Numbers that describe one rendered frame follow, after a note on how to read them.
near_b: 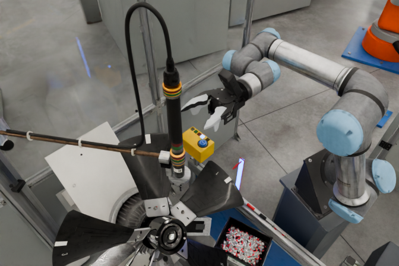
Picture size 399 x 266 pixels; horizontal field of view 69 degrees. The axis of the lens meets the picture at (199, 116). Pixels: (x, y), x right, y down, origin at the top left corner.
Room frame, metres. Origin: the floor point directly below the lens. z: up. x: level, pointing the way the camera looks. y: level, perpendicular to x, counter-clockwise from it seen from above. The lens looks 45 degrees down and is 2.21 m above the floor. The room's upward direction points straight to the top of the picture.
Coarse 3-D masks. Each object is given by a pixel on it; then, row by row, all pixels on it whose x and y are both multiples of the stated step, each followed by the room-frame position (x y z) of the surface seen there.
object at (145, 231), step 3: (144, 228) 0.43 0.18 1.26; (147, 228) 0.43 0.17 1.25; (150, 228) 0.43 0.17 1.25; (135, 231) 0.42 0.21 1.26; (138, 231) 0.42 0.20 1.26; (144, 231) 0.42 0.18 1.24; (147, 231) 0.43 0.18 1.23; (132, 234) 0.41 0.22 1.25; (135, 234) 0.42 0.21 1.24; (138, 234) 0.42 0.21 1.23; (141, 234) 0.42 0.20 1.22; (144, 234) 0.43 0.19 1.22; (132, 237) 0.41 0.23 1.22; (135, 237) 0.42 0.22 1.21; (141, 237) 0.42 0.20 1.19; (129, 240) 0.41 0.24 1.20; (132, 240) 0.41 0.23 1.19; (138, 240) 0.42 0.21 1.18
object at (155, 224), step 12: (144, 216) 0.50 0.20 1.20; (156, 216) 0.50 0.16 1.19; (168, 216) 0.48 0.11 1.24; (156, 228) 0.43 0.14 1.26; (168, 228) 0.43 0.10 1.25; (180, 228) 0.45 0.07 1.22; (144, 240) 0.43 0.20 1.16; (156, 240) 0.39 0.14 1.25; (168, 240) 0.40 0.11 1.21; (180, 240) 0.41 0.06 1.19; (168, 252) 0.37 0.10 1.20
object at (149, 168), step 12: (120, 144) 0.67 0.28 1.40; (144, 144) 0.66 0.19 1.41; (156, 144) 0.66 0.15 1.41; (168, 144) 0.67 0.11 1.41; (132, 156) 0.64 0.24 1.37; (144, 156) 0.63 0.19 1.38; (132, 168) 0.61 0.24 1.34; (144, 168) 0.60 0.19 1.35; (156, 168) 0.60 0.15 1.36; (144, 180) 0.57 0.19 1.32; (156, 180) 0.57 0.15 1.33; (168, 180) 0.57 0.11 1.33; (144, 192) 0.54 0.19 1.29; (156, 192) 0.54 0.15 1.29; (168, 192) 0.53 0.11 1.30
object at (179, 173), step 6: (168, 60) 0.51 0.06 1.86; (168, 66) 0.51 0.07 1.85; (174, 66) 0.51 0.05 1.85; (168, 72) 0.51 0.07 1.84; (174, 72) 0.51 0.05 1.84; (168, 78) 0.50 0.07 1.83; (174, 78) 0.50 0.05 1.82; (168, 84) 0.50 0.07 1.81; (174, 84) 0.50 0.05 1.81; (174, 168) 0.50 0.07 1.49; (180, 168) 0.50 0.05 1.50; (180, 174) 0.50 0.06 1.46
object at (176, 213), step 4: (176, 204) 0.55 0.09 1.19; (180, 204) 0.55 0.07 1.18; (184, 204) 0.55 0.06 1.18; (172, 208) 0.53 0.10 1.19; (176, 208) 0.53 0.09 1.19; (180, 208) 0.53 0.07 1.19; (184, 208) 0.54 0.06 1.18; (188, 208) 0.54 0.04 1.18; (172, 212) 0.52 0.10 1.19; (176, 212) 0.52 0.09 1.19; (180, 212) 0.52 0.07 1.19; (188, 212) 0.52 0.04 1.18; (192, 212) 0.52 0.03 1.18; (176, 216) 0.50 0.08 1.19; (180, 216) 0.50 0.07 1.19; (184, 216) 0.50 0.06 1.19; (188, 216) 0.50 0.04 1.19; (192, 216) 0.50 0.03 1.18; (196, 216) 0.51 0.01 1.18; (180, 220) 0.49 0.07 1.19; (184, 220) 0.49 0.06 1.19; (188, 220) 0.49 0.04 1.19
